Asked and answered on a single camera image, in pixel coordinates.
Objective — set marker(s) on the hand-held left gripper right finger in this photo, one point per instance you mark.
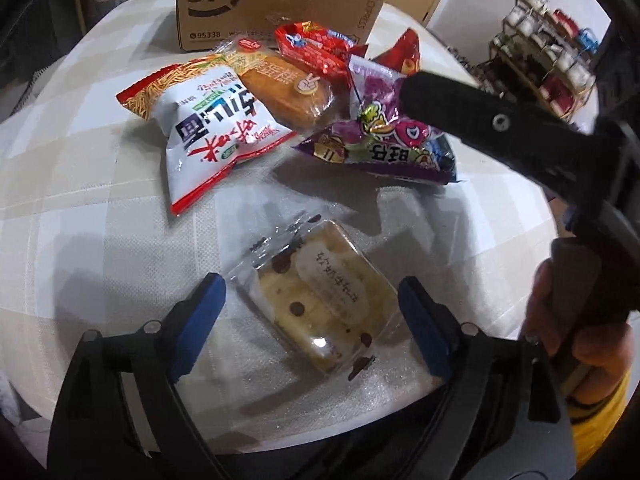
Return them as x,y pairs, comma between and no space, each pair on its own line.
425,330

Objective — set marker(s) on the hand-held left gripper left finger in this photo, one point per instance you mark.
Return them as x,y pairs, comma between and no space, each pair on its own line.
197,325

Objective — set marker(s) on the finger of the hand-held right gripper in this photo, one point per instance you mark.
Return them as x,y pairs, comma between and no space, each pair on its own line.
475,115

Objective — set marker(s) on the red chips bag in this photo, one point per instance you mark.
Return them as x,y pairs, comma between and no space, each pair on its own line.
402,55

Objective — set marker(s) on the purple cartoon snack bag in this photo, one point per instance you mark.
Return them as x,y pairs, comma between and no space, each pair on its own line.
380,145

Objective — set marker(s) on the clear purple snack packet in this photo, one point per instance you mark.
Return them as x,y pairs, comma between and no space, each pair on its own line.
372,85

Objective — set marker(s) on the clear chocolate chip cake packet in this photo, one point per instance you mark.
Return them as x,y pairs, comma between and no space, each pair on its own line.
320,300

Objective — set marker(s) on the red cookie packet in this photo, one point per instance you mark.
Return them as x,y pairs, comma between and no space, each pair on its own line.
315,50

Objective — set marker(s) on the orange cake packet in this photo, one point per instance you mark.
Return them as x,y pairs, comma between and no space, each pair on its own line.
285,90

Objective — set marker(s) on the white red noodle snack bag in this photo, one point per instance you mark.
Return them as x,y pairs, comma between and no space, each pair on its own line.
210,130

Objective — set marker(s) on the brown cardboard box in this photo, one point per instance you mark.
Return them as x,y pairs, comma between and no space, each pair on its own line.
300,5

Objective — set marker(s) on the person's right forearm yellow sleeve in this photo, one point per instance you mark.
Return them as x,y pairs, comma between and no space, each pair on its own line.
600,420

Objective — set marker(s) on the person's right hand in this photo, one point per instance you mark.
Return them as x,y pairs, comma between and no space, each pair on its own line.
602,355

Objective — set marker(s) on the metal shelf rack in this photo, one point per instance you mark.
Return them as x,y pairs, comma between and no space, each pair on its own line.
505,65

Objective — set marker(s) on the group of white jars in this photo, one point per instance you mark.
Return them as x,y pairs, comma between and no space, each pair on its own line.
565,60

